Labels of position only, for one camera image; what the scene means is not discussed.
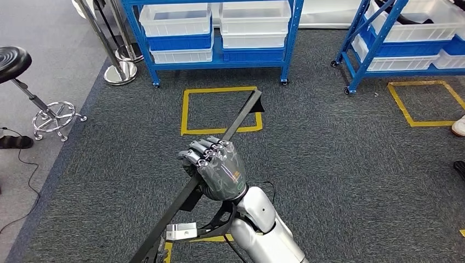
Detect blue metal shelf rack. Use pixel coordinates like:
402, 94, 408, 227
330, 0, 465, 96
120, 0, 305, 89

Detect black curved plastic part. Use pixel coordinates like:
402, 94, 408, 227
374, 0, 435, 25

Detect black seat chrome stool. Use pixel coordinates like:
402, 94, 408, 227
0, 46, 88, 142

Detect black robot left foot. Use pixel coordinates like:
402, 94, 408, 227
143, 236, 171, 263

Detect chrome stanchion post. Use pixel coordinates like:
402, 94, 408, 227
108, 0, 145, 64
74, 0, 138, 87

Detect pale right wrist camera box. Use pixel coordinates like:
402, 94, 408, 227
166, 222, 198, 242

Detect white car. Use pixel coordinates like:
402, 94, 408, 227
71, 0, 366, 30

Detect person's white shoe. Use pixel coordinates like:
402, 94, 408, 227
451, 115, 465, 138

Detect black plastic car part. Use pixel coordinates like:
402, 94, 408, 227
129, 89, 265, 263

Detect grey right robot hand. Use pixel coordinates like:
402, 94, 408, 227
177, 136, 249, 203

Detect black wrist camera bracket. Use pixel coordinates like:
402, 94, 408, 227
189, 197, 239, 241

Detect black sandal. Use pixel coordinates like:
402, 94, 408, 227
0, 135, 34, 150

